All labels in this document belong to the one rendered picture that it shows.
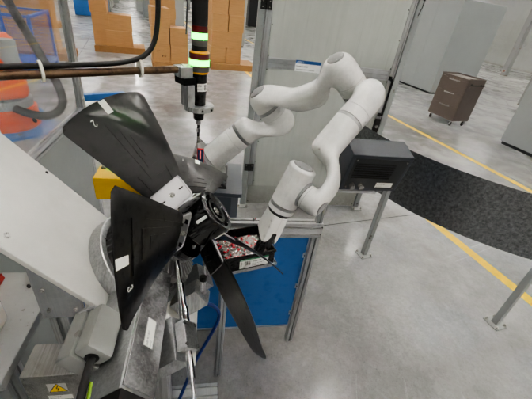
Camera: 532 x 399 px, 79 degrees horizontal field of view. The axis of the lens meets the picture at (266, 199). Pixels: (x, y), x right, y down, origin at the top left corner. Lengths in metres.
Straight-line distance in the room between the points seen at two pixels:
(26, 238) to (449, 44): 10.06
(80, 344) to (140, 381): 0.12
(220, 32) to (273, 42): 6.32
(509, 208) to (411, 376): 1.12
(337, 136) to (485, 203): 1.51
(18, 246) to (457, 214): 2.22
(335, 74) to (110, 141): 0.73
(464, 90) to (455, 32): 3.26
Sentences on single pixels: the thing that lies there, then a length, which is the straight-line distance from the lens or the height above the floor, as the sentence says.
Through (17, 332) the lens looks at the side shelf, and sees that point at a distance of 1.13.
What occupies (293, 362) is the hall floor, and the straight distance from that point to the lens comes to 2.02.
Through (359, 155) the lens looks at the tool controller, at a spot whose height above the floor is 1.23.
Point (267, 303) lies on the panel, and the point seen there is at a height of 0.32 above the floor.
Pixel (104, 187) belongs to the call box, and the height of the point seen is 1.04.
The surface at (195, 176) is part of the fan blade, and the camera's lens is 1.01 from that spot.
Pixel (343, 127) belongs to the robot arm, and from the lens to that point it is 0.98.
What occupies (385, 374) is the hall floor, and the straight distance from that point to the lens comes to 2.16.
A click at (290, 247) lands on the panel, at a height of 0.71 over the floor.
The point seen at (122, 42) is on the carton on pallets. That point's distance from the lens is 10.02.
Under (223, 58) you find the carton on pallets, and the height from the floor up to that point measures 0.24.
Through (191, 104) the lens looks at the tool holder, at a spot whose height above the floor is 1.46.
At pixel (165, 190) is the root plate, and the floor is 1.27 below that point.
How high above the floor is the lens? 1.69
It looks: 32 degrees down
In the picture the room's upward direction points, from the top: 8 degrees clockwise
